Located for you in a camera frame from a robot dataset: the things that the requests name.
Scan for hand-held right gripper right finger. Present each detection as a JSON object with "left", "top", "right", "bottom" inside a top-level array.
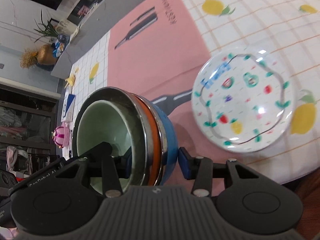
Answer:
[{"left": 178, "top": 147, "right": 265, "bottom": 197}]

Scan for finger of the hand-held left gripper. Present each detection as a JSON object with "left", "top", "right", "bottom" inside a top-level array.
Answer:
[{"left": 84, "top": 142, "right": 113, "bottom": 162}]

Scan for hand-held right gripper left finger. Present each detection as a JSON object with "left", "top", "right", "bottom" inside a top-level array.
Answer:
[{"left": 57, "top": 152, "right": 133, "bottom": 197}]

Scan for green ceramic bowl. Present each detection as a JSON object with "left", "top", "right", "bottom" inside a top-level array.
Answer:
[{"left": 76, "top": 100, "right": 148, "bottom": 197}]

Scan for blue steel bowl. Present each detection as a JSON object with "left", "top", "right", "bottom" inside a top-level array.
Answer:
[{"left": 130, "top": 94, "right": 179, "bottom": 187}]

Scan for orange steel bowl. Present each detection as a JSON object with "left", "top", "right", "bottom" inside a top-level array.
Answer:
[{"left": 72, "top": 87, "right": 163, "bottom": 195}]

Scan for white fruit-print plate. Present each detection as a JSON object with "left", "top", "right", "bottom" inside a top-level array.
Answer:
[{"left": 192, "top": 47, "right": 298, "bottom": 153}]

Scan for pink toy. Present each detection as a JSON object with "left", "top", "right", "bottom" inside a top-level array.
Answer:
[{"left": 51, "top": 126, "right": 72, "bottom": 147}]

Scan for blue and white box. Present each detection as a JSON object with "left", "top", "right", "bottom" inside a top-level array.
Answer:
[{"left": 61, "top": 94, "right": 77, "bottom": 123}]

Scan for dark glass door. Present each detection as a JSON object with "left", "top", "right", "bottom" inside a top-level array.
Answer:
[{"left": 0, "top": 82, "right": 62, "bottom": 160}]

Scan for banana peel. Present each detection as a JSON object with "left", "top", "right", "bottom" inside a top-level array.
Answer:
[{"left": 64, "top": 67, "right": 79, "bottom": 88}]

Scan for pink placemat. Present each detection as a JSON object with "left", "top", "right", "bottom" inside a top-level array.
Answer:
[{"left": 107, "top": 0, "right": 225, "bottom": 155}]

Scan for blue snack packets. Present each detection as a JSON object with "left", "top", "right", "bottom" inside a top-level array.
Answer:
[{"left": 51, "top": 42, "right": 67, "bottom": 58}]

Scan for gold vase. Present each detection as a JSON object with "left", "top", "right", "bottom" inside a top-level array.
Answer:
[{"left": 37, "top": 44, "right": 57, "bottom": 65}]

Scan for dried flowers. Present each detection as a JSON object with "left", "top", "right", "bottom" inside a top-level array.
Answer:
[{"left": 19, "top": 47, "right": 39, "bottom": 69}]

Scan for grey stone tv console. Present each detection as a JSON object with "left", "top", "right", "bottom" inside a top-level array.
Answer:
[{"left": 51, "top": 0, "right": 175, "bottom": 78}]

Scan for framed drawing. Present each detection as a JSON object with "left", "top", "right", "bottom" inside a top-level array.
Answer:
[{"left": 49, "top": 17, "right": 80, "bottom": 34}]

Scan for green plant in blue vase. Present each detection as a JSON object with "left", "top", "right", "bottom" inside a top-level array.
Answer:
[{"left": 34, "top": 10, "right": 70, "bottom": 46}]

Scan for pink card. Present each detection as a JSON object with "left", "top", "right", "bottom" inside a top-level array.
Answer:
[{"left": 77, "top": 5, "right": 92, "bottom": 17}]

